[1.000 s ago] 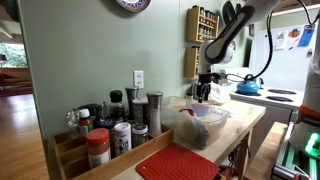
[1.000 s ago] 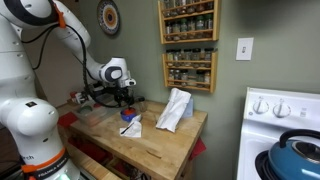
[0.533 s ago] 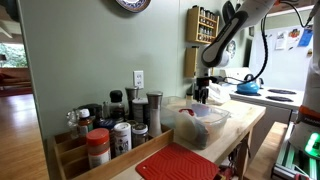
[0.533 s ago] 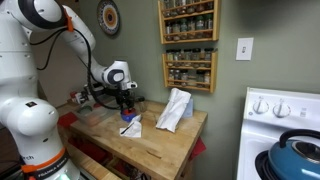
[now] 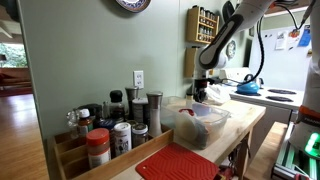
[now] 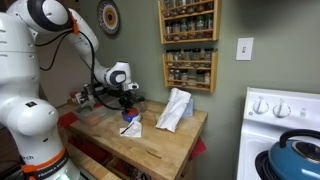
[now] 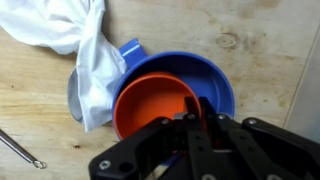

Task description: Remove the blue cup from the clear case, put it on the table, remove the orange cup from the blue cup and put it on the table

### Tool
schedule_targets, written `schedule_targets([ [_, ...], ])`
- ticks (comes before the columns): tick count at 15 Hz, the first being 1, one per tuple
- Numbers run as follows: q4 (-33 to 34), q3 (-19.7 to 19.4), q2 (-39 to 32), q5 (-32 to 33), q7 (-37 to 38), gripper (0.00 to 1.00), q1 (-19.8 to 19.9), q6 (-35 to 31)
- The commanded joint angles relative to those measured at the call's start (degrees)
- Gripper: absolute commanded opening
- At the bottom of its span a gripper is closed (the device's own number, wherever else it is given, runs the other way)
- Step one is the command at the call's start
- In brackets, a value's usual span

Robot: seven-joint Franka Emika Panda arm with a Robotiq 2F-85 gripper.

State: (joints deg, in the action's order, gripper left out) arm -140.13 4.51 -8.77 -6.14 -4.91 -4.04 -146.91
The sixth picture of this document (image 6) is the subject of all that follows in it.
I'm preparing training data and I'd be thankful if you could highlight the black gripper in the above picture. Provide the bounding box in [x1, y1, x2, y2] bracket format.
[117, 89, 138, 113]

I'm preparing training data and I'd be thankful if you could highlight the orange plastic cup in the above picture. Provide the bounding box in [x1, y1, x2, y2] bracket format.
[123, 107, 139, 116]

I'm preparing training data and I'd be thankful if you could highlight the blue plastic cup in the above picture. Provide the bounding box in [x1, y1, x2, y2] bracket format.
[121, 108, 141, 123]

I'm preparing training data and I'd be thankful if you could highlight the clear plastic case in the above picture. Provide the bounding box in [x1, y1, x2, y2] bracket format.
[73, 99, 122, 127]

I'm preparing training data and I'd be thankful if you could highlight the glass jar with black lid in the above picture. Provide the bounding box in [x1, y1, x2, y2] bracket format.
[137, 99, 148, 114]

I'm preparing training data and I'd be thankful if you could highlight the white paper napkin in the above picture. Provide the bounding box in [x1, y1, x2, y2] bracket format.
[119, 114, 143, 139]

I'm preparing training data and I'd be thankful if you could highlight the wooden butcher block cart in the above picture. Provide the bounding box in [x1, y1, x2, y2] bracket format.
[49, 98, 209, 180]

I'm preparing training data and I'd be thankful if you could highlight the teal round lid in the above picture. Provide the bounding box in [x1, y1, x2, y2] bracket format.
[77, 105, 95, 115]

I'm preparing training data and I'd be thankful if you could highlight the white cloth towel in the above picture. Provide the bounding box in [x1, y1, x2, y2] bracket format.
[155, 87, 192, 134]

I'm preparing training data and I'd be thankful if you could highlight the glass spice jar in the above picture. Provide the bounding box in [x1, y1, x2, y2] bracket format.
[203, 70, 212, 89]
[166, 49, 176, 68]
[183, 48, 193, 68]
[191, 48, 202, 69]
[172, 19, 181, 42]
[195, 15, 205, 40]
[204, 13, 214, 39]
[174, 49, 184, 68]
[165, 21, 174, 42]
[174, 69, 182, 86]
[180, 69, 189, 87]
[167, 69, 176, 86]
[203, 47, 214, 69]
[180, 18, 189, 41]
[187, 17, 197, 40]

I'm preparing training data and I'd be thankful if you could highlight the light blue box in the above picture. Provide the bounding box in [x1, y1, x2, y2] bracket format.
[181, 97, 195, 119]

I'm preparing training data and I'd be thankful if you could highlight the red mat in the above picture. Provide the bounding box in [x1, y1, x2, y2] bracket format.
[57, 111, 80, 129]

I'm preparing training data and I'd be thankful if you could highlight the wooden spice rack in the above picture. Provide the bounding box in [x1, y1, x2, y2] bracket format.
[161, 49, 219, 94]
[157, 0, 222, 45]

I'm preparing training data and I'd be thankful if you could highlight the red cloth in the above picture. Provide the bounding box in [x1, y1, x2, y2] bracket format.
[189, 136, 208, 162]

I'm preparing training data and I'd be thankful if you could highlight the white stove knob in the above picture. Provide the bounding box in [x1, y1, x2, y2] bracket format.
[252, 96, 270, 115]
[272, 98, 292, 119]

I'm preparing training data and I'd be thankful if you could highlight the white stove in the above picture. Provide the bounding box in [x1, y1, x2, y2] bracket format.
[236, 87, 320, 180]

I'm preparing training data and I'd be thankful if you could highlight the black stove burner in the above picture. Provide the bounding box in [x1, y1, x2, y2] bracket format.
[254, 149, 276, 180]

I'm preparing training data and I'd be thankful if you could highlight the black handled spoon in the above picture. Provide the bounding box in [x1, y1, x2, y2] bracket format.
[120, 114, 144, 135]

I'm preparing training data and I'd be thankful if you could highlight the black corrugated cable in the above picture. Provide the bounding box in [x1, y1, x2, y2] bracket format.
[34, 29, 123, 112]

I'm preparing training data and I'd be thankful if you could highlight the decorative wall plate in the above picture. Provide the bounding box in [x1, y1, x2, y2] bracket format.
[96, 0, 121, 36]

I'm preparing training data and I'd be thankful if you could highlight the white light switch plate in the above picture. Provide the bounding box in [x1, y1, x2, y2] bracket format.
[235, 37, 255, 62]

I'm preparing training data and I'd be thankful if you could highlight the blue pot with black handle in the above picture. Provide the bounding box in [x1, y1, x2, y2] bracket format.
[267, 128, 320, 180]

